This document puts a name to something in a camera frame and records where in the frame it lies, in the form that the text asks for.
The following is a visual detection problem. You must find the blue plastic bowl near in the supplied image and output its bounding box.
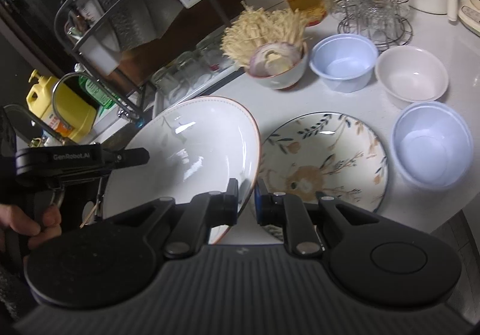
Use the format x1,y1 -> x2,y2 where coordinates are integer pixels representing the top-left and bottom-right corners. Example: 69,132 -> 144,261
390,102 -> 473,192

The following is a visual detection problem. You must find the glass cup middle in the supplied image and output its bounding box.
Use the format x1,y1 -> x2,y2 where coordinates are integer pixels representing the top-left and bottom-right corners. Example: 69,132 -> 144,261
175,51 -> 209,88

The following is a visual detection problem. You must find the white ceramic bowl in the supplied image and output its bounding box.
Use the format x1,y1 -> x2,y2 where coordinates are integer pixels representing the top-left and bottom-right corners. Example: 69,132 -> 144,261
374,45 -> 449,109

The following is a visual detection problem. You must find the enoki mushroom bunch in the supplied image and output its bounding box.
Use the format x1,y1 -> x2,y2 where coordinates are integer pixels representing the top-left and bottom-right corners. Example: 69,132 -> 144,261
220,2 -> 308,68

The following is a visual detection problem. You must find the glass cup left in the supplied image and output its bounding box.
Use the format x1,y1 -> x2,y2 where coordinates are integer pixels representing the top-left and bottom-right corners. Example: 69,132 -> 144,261
151,66 -> 190,105

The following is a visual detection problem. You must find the floral patterned plate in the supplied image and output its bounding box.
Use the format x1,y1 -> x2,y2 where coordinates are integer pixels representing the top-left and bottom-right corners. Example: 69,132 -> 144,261
255,110 -> 390,242

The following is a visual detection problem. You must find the large white plate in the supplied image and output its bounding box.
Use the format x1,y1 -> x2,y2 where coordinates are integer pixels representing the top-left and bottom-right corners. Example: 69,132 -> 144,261
101,95 -> 262,245

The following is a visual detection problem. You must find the black dish rack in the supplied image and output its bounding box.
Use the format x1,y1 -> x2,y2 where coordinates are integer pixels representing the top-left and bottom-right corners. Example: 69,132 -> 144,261
54,0 -> 242,121

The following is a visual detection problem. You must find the yellow detergent jug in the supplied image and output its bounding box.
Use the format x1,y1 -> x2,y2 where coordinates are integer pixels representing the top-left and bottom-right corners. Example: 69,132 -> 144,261
26,70 -> 97,142

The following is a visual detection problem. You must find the blue plastic bowl far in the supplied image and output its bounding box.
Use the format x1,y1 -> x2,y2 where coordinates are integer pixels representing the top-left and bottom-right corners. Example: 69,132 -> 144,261
309,34 -> 379,93

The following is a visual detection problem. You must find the chrome curved faucet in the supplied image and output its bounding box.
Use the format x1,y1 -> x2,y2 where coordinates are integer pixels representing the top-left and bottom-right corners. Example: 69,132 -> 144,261
51,71 -> 146,127

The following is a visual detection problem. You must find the green dish soap bottle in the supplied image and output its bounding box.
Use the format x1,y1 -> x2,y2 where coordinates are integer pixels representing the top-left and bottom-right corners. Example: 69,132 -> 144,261
78,75 -> 115,110

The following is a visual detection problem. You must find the person's left hand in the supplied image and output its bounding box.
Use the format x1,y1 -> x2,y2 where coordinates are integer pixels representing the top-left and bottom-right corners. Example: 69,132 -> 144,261
0,204 -> 62,251

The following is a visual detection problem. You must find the blue plastic bowl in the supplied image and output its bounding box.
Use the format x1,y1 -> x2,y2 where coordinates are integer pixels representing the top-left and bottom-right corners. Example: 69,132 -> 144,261
309,34 -> 379,93
390,102 -> 473,192

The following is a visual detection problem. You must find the bowl with onion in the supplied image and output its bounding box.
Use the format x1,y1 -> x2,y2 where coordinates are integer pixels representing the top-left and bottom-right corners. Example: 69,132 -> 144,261
246,42 -> 308,90

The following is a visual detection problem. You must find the glass cup right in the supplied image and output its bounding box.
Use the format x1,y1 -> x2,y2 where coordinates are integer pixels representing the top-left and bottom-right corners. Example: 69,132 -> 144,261
196,36 -> 233,72

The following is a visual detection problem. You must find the glass cup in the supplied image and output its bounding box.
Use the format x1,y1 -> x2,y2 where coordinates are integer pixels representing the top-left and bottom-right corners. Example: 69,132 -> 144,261
151,66 -> 190,105
175,51 -> 209,88
196,36 -> 233,72

